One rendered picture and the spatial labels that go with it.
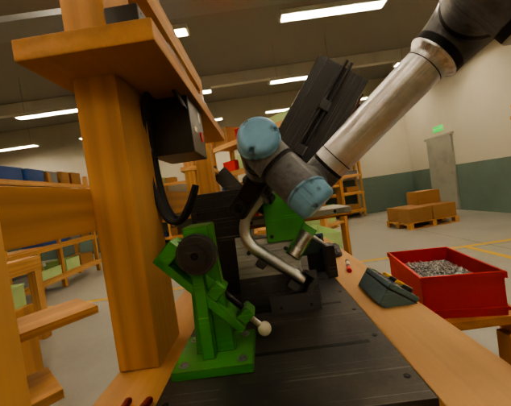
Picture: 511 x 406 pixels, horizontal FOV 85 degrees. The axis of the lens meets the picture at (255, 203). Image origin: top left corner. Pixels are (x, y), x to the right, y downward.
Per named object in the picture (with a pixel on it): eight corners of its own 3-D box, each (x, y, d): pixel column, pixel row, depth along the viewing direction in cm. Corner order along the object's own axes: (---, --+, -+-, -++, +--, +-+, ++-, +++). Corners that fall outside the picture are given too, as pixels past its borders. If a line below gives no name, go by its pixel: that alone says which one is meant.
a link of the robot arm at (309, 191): (341, 188, 54) (301, 151, 56) (333, 191, 43) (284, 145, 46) (313, 217, 56) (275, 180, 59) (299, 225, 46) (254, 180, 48)
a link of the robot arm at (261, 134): (259, 167, 45) (224, 132, 46) (261, 187, 55) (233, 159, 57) (293, 135, 46) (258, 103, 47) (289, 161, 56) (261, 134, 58)
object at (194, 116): (209, 159, 90) (201, 113, 90) (196, 151, 73) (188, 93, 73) (171, 164, 91) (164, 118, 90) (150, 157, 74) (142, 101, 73)
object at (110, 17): (168, 69, 71) (163, 42, 71) (142, 36, 56) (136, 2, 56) (140, 74, 71) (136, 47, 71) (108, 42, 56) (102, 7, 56)
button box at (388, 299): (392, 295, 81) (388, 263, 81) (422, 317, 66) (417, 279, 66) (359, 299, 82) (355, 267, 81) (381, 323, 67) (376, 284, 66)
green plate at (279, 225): (304, 240, 87) (293, 177, 92) (307, 237, 79) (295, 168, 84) (268, 245, 87) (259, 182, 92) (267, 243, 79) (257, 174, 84)
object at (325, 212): (338, 212, 108) (338, 204, 108) (352, 215, 92) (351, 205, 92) (239, 225, 109) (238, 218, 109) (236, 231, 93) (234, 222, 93)
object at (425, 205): (431, 219, 685) (427, 188, 683) (459, 221, 606) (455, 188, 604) (387, 226, 668) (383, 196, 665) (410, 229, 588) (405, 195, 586)
